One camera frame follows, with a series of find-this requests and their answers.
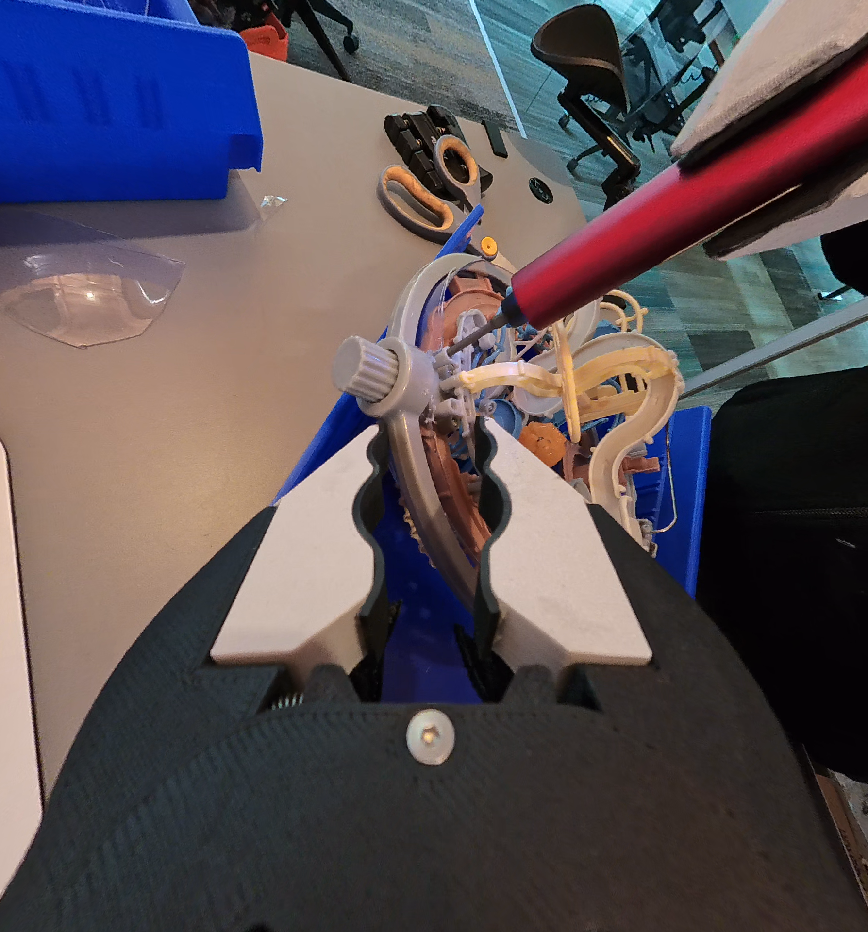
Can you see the round black desk grommet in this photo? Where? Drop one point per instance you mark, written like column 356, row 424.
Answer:
column 542, row 191

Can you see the small black plastic bar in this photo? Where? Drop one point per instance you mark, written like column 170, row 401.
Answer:
column 494, row 138

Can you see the plastic marble maze toy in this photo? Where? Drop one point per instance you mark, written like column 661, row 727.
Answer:
column 376, row 368

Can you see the orange plastic bin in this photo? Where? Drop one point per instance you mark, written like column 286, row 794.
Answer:
column 266, row 40

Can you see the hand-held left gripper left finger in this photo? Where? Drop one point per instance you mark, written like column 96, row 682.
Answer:
column 295, row 575

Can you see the small clear plastic shard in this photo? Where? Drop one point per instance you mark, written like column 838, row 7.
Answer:
column 270, row 206

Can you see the red electric screwdriver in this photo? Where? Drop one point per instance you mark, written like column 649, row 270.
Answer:
column 660, row 218

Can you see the black bit holder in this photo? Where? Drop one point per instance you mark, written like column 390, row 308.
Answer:
column 412, row 135

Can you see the clear plastic shell fragment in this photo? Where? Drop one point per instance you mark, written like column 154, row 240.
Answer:
column 77, row 291

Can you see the person's black jacket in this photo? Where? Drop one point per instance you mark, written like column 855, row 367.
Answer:
column 805, row 582

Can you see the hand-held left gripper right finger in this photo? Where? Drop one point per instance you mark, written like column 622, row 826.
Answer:
column 565, row 575

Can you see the black saddle chair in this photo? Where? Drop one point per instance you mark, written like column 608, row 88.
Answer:
column 579, row 51

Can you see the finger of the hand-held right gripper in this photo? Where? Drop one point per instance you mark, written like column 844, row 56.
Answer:
column 776, row 65
column 863, row 193

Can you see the orange grey scissors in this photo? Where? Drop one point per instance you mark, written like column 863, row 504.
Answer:
column 487, row 246

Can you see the blue plastic bin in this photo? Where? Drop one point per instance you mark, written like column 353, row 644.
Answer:
column 113, row 94
column 419, row 641

